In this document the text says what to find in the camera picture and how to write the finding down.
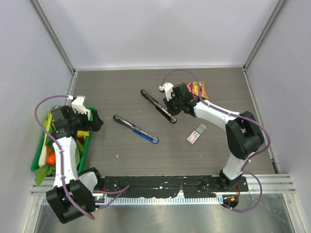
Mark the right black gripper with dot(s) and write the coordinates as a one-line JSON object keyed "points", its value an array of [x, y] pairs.
{"points": [[170, 109]]}

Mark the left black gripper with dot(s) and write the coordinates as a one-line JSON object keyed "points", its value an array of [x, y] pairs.
{"points": [[94, 125]]}

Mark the small staple box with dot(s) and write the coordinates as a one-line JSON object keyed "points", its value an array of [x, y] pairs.
{"points": [[196, 133]]}

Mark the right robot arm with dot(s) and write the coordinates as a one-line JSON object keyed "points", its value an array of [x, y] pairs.
{"points": [[243, 134]]}

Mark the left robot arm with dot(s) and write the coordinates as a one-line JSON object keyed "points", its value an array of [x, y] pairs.
{"points": [[72, 194]]}

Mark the toy napa cabbage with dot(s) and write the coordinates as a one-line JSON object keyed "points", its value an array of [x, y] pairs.
{"points": [[83, 134]]}

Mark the toy green beans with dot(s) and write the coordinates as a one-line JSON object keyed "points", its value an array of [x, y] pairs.
{"points": [[80, 155]]}

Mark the Fox's candy bag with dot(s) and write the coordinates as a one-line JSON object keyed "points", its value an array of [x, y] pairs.
{"points": [[196, 87]]}

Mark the toy carrot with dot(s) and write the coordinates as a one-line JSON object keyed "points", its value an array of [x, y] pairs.
{"points": [[51, 159]]}

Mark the toy bok choy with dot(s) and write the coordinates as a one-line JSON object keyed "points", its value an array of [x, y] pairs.
{"points": [[44, 169]]}

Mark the green plastic tray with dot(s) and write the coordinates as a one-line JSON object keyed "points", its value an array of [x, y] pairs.
{"points": [[48, 123]]}

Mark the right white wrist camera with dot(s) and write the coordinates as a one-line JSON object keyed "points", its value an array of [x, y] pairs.
{"points": [[167, 88]]}

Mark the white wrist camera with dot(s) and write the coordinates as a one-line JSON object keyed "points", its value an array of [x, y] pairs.
{"points": [[78, 105], [167, 88]]}

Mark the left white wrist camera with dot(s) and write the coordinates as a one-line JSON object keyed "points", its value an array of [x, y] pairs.
{"points": [[78, 105]]}

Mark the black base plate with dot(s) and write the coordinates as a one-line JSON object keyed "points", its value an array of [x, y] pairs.
{"points": [[199, 186]]}

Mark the slotted cable duct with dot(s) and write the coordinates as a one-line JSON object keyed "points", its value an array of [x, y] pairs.
{"points": [[179, 200]]}

